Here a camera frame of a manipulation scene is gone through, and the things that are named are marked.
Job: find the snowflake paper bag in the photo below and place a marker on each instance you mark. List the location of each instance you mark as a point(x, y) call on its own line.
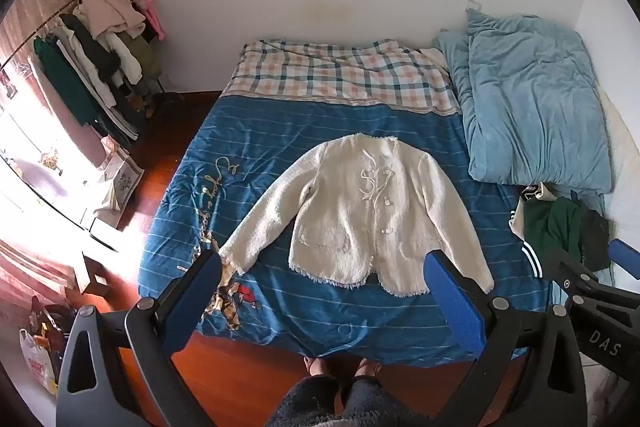
point(122, 179)

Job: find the clothes rack with hanging clothes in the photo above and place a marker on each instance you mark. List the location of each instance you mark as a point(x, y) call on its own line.
point(95, 72)

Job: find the person's legs in dark pants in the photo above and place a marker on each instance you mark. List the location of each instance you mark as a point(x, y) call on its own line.
point(350, 402)

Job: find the green jacket with striped cuffs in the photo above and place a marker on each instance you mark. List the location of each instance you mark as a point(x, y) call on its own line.
point(547, 222)

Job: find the pink fluffy garment pile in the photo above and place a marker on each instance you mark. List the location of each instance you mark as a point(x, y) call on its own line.
point(112, 2)

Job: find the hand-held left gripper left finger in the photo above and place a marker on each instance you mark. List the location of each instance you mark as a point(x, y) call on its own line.
point(195, 297)

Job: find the light blue duvet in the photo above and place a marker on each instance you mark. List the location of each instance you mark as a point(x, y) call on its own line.
point(535, 102)

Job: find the white wall hook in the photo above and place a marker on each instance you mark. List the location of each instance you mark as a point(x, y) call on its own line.
point(472, 5)

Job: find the white mattress edge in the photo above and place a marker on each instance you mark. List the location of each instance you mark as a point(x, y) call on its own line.
point(622, 147)

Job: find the person's foot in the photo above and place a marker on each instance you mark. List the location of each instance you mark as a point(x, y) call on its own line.
point(316, 366)
point(366, 368)

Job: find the blue striped printed blanket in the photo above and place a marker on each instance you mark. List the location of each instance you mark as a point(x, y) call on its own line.
point(260, 167)

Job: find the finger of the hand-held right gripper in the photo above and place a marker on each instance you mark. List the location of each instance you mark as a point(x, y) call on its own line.
point(570, 272)
point(626, 258)

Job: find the brown wooden stool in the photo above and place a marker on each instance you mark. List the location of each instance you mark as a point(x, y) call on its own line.
point(94, 279)

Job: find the plaid bed sheet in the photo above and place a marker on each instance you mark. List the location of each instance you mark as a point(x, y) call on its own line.
point(340, 72)

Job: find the cream fluffy cardigan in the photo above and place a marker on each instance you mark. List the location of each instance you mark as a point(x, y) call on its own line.
point(350, 217)

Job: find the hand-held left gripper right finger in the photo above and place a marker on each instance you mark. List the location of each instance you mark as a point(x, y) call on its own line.
point(455, 302)

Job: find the dark garment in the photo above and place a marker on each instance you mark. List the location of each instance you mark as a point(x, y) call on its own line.
point(595, 232)

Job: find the white and red plastic bag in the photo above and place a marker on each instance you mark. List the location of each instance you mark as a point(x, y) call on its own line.
point(37, 359)

